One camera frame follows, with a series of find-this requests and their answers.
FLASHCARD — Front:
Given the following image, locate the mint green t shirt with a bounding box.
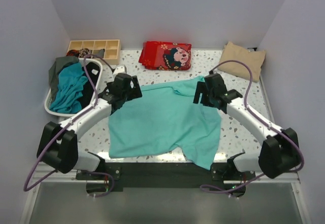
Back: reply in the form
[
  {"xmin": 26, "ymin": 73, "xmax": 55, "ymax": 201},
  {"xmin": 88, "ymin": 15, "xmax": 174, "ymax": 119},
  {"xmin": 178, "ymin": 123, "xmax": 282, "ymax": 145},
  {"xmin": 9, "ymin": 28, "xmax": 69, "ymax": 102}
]
[{"xmin": 108, "ymin": 76, "xmax": 221, "ymax": 170}]

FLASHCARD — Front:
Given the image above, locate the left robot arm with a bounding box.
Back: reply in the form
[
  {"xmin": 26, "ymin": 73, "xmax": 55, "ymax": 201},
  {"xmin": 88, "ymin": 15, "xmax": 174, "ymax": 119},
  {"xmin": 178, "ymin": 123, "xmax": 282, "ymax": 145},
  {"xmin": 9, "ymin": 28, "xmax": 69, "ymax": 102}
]
[{"xmin": 37, "ymin": 73, "xmax": 142, "ymax": 179}]

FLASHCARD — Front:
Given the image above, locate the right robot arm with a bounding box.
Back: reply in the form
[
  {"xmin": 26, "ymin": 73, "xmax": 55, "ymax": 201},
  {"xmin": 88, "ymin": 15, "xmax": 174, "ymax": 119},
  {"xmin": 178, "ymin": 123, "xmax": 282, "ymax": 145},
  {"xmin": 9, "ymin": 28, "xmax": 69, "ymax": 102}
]
[{"xmin": 193, "ymin": 73, "xmax": 303, "ymax": 180}]

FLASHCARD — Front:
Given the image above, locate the black garment with label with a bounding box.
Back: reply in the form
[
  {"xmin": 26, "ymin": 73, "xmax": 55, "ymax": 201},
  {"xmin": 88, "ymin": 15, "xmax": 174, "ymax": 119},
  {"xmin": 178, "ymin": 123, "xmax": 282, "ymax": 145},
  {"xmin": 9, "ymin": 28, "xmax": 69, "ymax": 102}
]
[{"xmin": 78, "ymin": 62, "xmax": 100, "ymax": 109}]

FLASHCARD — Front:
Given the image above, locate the grey sock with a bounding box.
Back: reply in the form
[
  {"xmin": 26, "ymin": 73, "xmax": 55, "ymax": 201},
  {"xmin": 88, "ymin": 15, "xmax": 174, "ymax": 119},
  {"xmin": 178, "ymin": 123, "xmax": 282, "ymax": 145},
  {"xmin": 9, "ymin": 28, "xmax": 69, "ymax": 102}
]
[{"xmin": 93, "ymin": 49, "xmax": 105, "ymax": 59}]

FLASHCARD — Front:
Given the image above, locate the red folded cartoon blanket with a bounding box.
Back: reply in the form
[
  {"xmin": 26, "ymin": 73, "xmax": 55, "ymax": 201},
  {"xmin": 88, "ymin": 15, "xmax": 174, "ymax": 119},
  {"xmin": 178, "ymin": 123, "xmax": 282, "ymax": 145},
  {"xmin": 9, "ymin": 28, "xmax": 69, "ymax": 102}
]
[{"xmin": 139, "ymin": 41, "xmax": 191, "ymax": 71}]

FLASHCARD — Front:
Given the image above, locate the wooden compartment organizer box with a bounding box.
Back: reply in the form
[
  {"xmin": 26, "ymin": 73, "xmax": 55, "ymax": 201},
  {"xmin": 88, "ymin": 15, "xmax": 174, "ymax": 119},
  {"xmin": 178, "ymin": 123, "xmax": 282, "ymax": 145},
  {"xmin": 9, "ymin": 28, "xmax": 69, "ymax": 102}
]
[{"xmin": 67, "ymin": 40, "xmax": 121, "ymax": 65}]

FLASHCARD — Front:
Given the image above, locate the beige folded t shirt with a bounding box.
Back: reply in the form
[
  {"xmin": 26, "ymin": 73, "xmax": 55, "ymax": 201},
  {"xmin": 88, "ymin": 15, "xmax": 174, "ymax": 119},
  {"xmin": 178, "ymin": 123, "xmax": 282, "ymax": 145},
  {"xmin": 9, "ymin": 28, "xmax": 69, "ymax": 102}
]
[{"xmin": 217, "ymin": 42, "xmax": 266, "ymax": 82}]

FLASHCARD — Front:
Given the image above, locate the teal t shirt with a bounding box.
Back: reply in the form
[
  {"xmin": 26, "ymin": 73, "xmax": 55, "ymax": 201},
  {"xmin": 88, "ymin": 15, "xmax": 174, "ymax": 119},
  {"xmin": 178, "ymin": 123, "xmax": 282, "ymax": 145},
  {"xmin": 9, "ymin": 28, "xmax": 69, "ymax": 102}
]
[{"xmin": 49, "ymin": 63, "xmax": 88, "ymax": 114}]

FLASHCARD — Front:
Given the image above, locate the pink brown patterned sock roll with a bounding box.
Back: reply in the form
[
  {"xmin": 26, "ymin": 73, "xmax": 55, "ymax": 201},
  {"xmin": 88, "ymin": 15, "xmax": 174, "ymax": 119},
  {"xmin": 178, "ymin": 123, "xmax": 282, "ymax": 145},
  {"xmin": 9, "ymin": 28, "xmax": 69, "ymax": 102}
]
[{"xmin": 78, "ymin": 48, "xmax": 93, "ymax": 58}]

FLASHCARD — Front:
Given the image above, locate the red black patterned sock roll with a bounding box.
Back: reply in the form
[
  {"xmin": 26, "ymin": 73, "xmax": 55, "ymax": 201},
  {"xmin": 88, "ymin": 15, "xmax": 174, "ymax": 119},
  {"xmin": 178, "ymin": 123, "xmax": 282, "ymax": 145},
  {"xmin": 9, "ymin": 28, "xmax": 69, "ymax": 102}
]
[{"xmin": 66, "ymin": 49, "xmax": 80, "ymax": 57}]

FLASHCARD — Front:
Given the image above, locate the dark grey t shirt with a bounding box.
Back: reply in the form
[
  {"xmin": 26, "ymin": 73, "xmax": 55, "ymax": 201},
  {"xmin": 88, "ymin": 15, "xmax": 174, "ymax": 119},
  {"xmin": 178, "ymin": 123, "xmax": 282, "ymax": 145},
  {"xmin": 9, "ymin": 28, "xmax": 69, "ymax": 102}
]
[{"xmin": 48, "ymin": 56, "xmax": 79, "ymax": 100}]

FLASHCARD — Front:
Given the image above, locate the white plastic laundry basket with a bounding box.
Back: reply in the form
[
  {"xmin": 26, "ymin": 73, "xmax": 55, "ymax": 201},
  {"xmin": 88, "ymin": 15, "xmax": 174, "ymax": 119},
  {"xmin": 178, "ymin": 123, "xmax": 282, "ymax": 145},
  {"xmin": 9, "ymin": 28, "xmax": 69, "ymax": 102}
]
[{"xmin": 45, "ymin": 57, "xmax": 103, "ymax": 117}]

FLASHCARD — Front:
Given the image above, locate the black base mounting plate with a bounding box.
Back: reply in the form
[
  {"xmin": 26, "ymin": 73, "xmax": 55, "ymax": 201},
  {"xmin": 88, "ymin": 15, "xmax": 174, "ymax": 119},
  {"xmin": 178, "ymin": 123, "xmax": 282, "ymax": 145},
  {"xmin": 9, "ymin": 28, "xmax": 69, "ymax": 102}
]
[{"xmin": 76, "ymin": 163, "xmax": 255, "ymax": 194}]

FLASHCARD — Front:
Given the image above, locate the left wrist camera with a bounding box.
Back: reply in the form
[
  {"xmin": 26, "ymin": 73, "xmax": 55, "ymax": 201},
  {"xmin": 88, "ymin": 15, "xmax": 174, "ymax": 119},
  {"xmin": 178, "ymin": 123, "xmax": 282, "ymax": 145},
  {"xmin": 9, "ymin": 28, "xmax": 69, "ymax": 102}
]
[{"xmin": 113, "ymin": 65, "xmax": 127, "ymax": 75}]

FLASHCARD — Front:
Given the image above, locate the aluminium frame rail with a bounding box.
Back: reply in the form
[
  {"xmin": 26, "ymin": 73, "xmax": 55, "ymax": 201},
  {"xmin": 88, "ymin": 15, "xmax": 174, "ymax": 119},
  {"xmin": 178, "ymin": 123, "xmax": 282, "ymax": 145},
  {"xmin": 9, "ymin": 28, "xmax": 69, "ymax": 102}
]
[{"xmin": 20, "ymin": 81, "xmax": 313, "ymax": 224}]

